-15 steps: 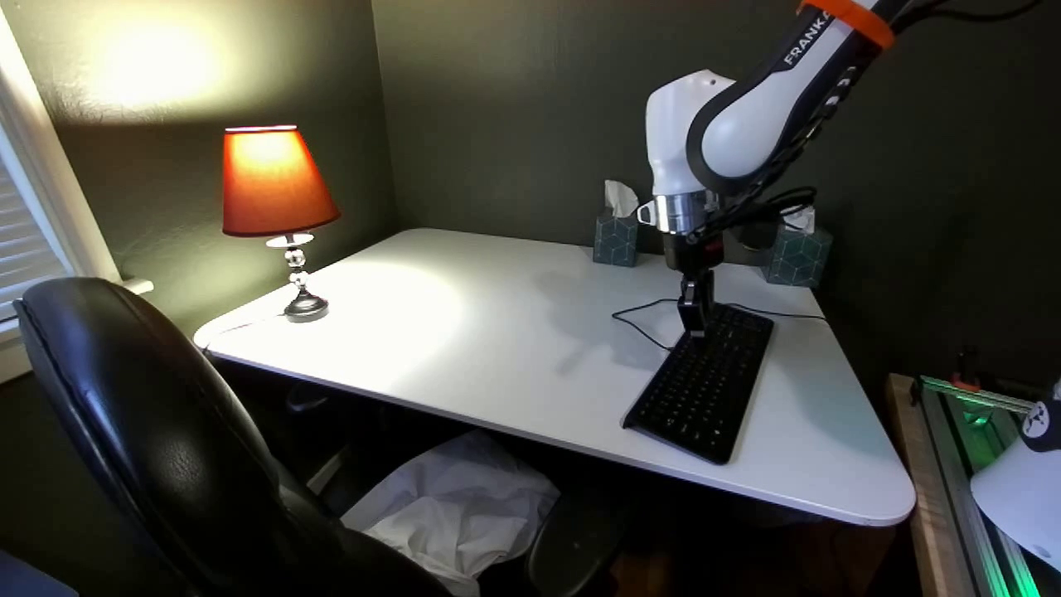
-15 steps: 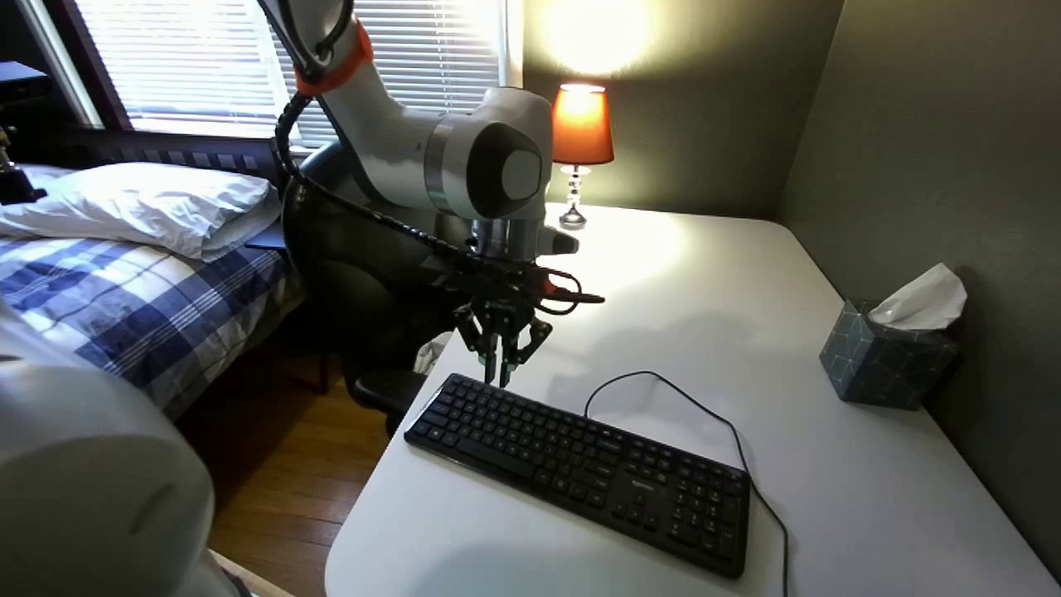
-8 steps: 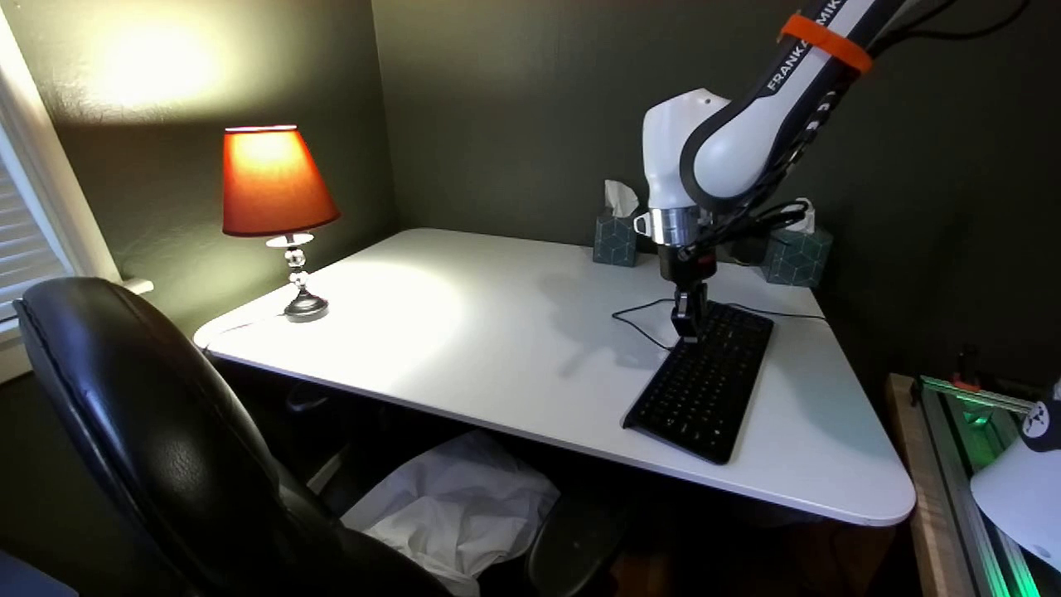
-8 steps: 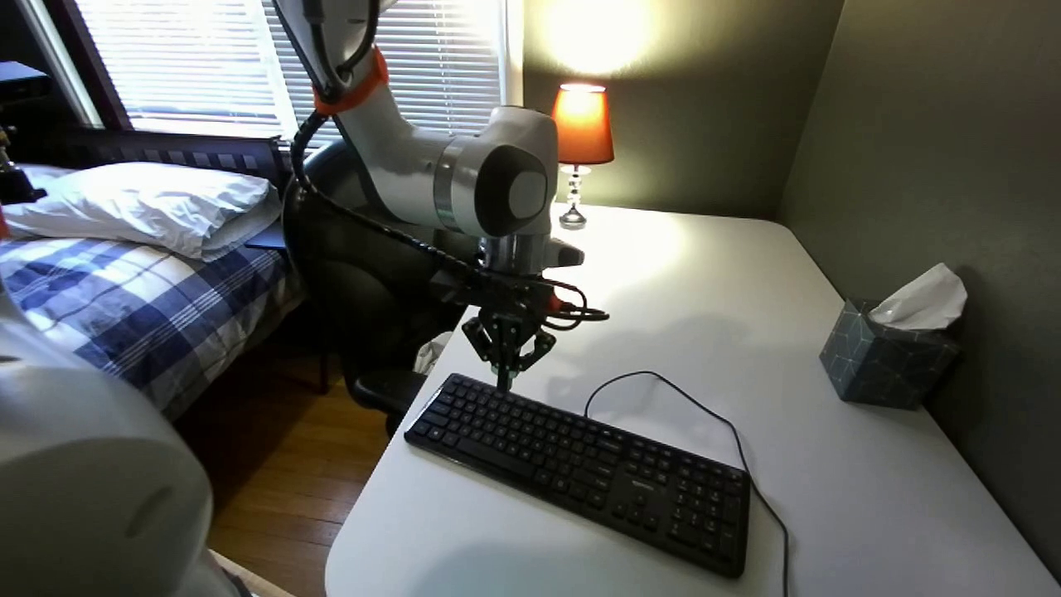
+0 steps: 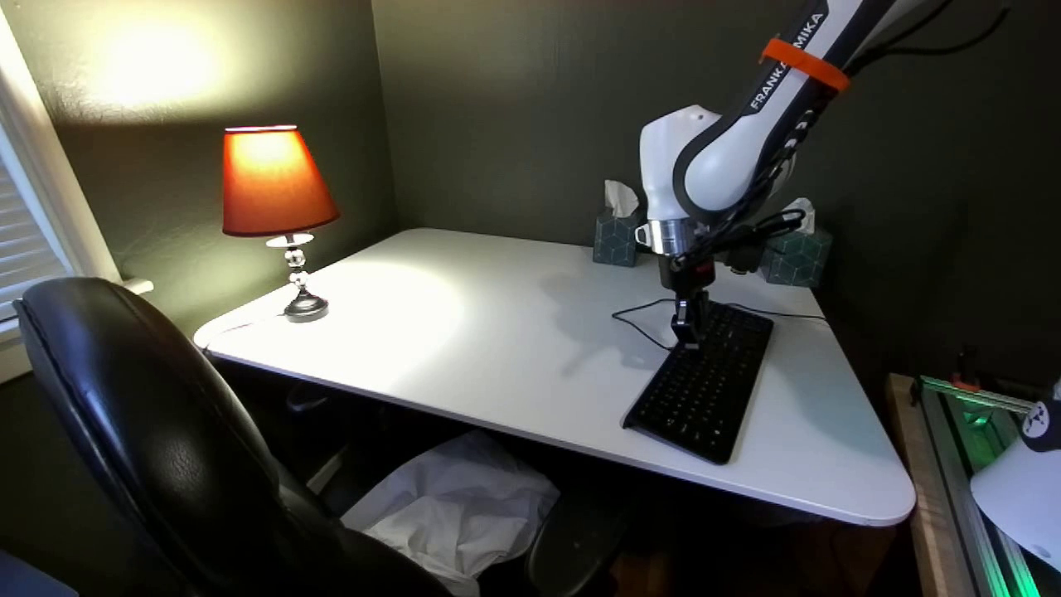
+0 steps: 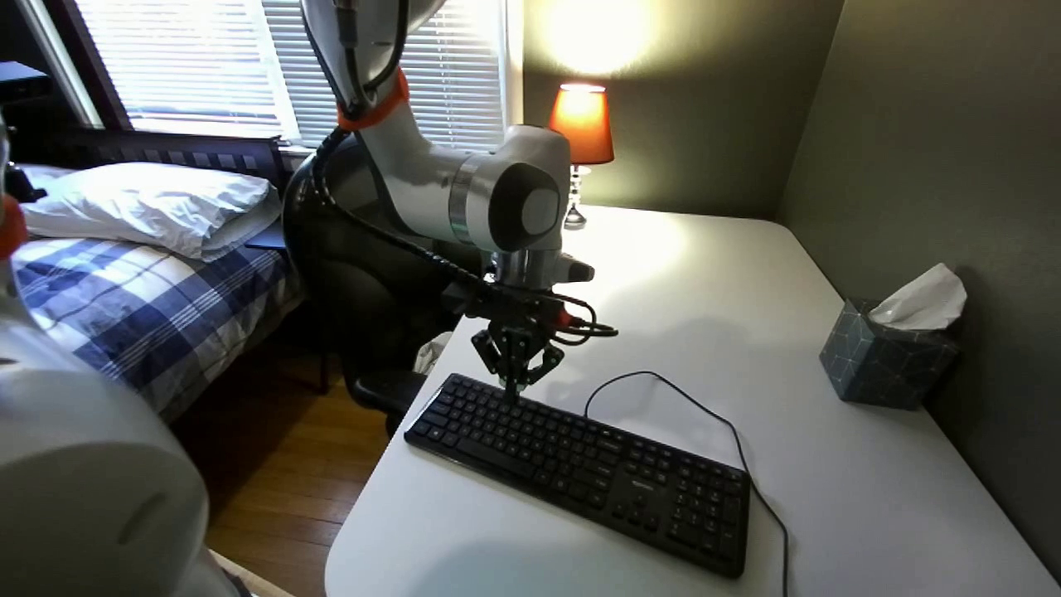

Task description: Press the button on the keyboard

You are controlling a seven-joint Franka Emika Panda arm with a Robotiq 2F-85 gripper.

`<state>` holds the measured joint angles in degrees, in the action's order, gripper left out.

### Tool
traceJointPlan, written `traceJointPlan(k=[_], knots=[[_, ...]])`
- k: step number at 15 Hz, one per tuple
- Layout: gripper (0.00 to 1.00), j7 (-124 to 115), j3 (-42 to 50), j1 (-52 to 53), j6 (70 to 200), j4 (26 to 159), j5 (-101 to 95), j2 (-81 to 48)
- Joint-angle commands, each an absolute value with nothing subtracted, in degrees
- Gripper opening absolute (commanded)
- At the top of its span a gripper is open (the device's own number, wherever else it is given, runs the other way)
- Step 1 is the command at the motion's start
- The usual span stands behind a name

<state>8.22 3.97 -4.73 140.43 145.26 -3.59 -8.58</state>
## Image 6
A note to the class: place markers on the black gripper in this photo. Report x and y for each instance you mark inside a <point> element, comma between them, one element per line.
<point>519,316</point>

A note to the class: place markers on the black computer keyboard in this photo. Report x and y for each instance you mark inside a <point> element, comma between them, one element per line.
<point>575,466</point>

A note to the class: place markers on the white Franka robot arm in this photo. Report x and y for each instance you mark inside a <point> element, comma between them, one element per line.
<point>442,186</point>

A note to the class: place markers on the white plastic bag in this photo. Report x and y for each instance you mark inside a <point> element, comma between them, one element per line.
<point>433,356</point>

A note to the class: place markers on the black leather office chair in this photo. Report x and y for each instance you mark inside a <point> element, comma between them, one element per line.
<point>365,303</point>

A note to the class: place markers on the orange shade table lamp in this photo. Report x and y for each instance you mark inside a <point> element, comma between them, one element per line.
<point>580,120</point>

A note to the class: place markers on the blue tissue box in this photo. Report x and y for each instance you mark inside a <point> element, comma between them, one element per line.
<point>883,365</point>

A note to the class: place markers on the blue plaid bed blanket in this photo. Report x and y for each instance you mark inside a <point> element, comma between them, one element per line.
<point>134,309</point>

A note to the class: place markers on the white pillow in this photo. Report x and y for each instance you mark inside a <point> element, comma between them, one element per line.
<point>145,203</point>

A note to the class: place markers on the dark bed headboard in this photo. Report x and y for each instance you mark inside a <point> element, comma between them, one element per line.
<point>166,146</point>

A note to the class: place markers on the white window blinds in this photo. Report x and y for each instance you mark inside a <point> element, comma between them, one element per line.
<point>188,69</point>

